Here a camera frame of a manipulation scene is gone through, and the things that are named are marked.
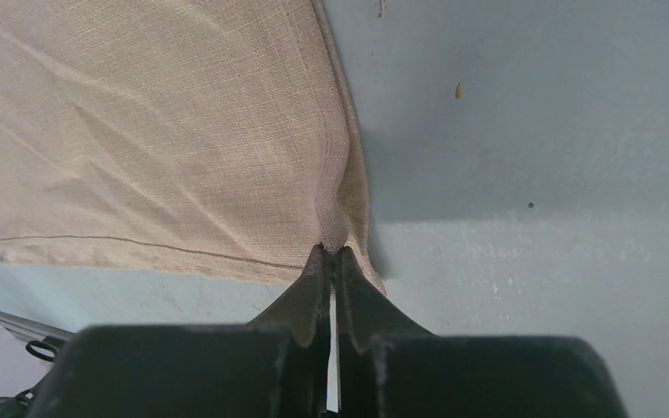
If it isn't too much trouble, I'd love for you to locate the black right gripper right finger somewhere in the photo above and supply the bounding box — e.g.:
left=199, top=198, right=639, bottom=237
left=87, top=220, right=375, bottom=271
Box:
left=334, top=246, right=432, bottom=417

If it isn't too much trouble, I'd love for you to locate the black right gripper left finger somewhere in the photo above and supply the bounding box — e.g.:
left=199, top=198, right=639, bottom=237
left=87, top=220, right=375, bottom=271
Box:
left=248, top=244, right=331, bottom=417

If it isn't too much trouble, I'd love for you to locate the beige cloth napkin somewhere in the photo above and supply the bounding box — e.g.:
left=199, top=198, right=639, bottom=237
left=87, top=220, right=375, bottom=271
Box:
left=0, top=1, right=383, bottom=289

